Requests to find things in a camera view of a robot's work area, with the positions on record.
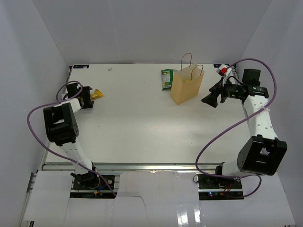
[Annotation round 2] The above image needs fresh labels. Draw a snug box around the yellow snack packet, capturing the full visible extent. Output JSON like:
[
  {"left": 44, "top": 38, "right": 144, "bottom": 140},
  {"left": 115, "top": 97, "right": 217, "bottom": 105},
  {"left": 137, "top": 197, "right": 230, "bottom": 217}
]
[{"left": 90, "top": 89, "right": 104, "bottom": 101}]

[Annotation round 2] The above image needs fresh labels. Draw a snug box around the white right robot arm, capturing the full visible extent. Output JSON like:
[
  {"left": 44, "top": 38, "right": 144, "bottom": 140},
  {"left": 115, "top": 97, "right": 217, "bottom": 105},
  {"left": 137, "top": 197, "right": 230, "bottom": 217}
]
[{"left": 201, "top": 64, "right": 287, "bottom": 189}]

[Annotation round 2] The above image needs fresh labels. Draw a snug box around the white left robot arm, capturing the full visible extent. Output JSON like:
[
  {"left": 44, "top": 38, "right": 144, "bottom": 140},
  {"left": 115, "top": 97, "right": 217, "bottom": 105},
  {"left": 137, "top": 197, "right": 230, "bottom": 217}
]
[{"left": 43, "top": 83, "right": 100, "bottom": 189}]

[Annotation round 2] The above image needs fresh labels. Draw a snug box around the brown paper bag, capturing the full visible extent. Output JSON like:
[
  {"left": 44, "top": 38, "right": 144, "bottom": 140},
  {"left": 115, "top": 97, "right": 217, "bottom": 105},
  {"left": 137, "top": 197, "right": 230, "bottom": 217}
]
[{"left": 170, "top": 52, "right": 205, "bottom": 105}]

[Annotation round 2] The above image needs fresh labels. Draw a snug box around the green snack packet behind bag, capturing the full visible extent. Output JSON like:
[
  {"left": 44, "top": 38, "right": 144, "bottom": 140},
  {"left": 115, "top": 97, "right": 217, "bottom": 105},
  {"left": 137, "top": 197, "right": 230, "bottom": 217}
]
[{"left": 161, "top": 69, "right": 177, "bottom": 90}]

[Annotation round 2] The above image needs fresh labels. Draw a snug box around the blue label left corner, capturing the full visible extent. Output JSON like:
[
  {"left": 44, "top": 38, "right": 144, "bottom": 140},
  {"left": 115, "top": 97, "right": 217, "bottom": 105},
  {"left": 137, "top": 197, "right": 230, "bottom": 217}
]
[{"left": 72, "top": 64, "right": 89, "bottom": 69}]

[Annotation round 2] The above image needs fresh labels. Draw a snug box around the aluminium front rail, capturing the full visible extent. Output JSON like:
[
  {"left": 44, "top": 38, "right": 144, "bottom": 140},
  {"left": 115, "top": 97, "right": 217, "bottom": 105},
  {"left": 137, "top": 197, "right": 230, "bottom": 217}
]
[{"left": 42, "top": 163, "right": 268, "bottom": 172}]

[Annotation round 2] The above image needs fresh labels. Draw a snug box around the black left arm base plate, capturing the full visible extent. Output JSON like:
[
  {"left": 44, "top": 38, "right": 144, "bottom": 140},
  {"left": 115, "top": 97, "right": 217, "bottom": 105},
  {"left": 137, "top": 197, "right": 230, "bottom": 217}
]
[{"left": 72, "top": 175, "right": 115, "bottom": 191}]

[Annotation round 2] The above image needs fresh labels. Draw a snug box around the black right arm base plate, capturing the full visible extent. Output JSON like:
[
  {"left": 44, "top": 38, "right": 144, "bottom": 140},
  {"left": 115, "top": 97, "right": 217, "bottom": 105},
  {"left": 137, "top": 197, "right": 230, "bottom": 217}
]
[{"left": 193, "top": 174, "right": 242, "bottom": 190}]

